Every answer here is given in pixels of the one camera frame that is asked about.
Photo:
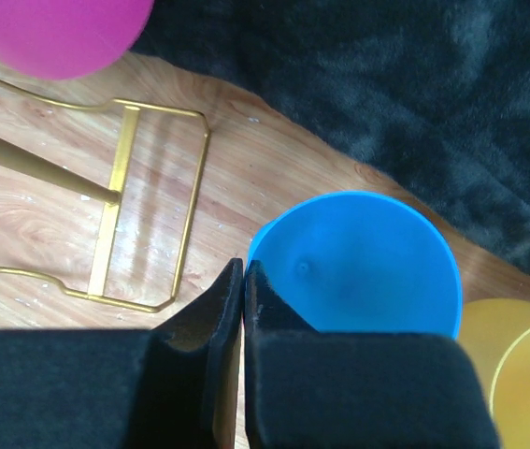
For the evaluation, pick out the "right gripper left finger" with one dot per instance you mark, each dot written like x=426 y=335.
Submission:
x=172 y=386

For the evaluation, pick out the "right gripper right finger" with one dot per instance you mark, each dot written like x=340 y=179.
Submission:
x=308 y=389

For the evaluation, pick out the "blue wine glass back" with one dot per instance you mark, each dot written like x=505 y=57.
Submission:
x=356 y=261

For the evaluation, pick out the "yellow wine glass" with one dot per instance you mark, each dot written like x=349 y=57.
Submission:
x=496 y=335

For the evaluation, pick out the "magenta wine glass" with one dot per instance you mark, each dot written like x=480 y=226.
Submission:
x=67 y=39

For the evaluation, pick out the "black floral pillow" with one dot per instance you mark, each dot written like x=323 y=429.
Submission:
x=434 y=94

